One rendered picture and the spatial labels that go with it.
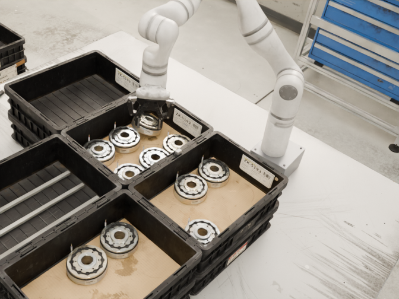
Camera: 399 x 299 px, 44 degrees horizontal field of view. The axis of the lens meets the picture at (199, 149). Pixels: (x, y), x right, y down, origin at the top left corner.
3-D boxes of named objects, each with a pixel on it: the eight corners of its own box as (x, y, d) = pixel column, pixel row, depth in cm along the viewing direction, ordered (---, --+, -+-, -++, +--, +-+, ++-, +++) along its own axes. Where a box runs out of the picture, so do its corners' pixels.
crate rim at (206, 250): (215, 134, 165) (216, 129, 163) (288, 184, 152) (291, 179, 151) (124, 192, 140) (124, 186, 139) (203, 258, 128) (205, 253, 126)
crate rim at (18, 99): (96, 53, 190) (96, 48, 189) (151, 91, 178) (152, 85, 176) (2, 91, 165) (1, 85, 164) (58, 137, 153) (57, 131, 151)
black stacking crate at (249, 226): (210, 156, 171) (216, 130, 164) (280, 205, 159) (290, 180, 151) (123, 215, 147) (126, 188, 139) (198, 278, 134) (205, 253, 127)
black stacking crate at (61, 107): (96, 75, 196) (96, 50, 189) (148, 112, 184) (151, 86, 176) (6, 114, 172) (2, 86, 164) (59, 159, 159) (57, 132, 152)
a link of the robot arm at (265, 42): (269, 13, 155) (265, 28, 148) (310, 80, 167) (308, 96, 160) (244, 26, 160) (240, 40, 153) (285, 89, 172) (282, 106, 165)
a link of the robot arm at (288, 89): (306, 84, 156) (294, 126, 167) (308, 68, 162) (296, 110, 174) (276, 78, 157) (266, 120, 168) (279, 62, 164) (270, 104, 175)
